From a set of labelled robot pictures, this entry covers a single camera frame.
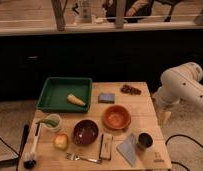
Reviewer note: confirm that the wooden post left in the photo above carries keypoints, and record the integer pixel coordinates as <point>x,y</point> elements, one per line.
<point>59,7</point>

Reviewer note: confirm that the silver fork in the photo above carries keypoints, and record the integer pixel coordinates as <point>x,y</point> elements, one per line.
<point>72,156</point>

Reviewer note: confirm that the wooden post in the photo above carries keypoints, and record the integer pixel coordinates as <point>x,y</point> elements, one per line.
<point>120,9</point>
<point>59,7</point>

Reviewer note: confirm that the orange bowl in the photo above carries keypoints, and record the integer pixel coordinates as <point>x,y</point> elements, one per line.
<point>116,117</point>

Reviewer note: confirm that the wooden post middle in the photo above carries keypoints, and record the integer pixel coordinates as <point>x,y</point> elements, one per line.
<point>120,9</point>

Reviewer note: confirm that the person in background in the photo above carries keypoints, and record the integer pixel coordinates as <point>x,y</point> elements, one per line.
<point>135,10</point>

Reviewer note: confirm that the dark metal cup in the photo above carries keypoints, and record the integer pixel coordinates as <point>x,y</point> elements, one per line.
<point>144,141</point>

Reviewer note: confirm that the blue sponge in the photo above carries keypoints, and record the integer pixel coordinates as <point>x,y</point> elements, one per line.
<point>106,98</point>

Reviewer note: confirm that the purple bowl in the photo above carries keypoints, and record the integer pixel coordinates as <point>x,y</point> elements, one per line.
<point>85,132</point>

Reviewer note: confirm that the blue folded cloth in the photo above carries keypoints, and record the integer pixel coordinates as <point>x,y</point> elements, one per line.
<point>128,150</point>

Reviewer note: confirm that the green plastic tray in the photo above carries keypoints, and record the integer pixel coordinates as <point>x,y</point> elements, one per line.
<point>53,97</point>

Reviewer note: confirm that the wooden block eraser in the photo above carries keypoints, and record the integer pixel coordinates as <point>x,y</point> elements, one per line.
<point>106,146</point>

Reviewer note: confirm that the green pepper toy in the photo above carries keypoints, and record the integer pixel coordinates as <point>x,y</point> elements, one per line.
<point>47,122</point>

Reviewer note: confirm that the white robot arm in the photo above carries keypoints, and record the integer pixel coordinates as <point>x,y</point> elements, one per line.
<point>178,83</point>

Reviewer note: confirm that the yellow red apple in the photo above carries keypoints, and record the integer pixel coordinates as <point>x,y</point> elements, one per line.
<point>61,141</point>

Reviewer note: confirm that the yellow corn cob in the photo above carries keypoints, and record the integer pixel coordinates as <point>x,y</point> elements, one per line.
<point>74,100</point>

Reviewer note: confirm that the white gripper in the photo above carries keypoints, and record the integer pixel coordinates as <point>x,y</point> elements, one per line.
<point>164,100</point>

